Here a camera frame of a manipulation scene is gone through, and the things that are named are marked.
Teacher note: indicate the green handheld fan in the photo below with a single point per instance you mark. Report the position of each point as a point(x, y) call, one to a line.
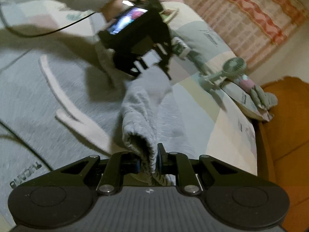
point(233, 65)

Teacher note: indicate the red beige patterned curtain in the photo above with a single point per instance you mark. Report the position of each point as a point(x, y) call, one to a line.
point(241, 17)

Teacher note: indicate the grey sweatpants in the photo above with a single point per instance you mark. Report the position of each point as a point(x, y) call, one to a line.
point(36, 96)

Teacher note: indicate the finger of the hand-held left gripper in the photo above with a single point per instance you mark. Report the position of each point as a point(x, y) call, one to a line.
point(166, 55)
point(138, 69)

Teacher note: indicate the small pink cloth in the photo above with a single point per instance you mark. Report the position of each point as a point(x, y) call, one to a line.
point(247, 82)

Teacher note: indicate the wooden headboard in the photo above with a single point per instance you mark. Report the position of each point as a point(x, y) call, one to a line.
point(289, 137)

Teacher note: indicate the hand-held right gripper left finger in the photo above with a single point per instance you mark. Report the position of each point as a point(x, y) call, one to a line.
point(137, 165)

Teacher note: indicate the small white green packet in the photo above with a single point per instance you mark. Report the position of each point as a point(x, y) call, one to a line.
point(181, 48)

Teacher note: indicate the grey-green crumpled cloth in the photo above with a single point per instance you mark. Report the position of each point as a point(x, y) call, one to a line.
point(263, 98)

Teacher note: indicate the green white book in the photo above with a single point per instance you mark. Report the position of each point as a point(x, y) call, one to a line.
point(170, 14)

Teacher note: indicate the patchwork pillow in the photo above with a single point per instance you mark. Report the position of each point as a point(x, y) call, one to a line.
point(241, 99)
point(205, 41)

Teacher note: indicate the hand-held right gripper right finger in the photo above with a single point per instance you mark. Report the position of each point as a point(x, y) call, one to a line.
point(159, 160)

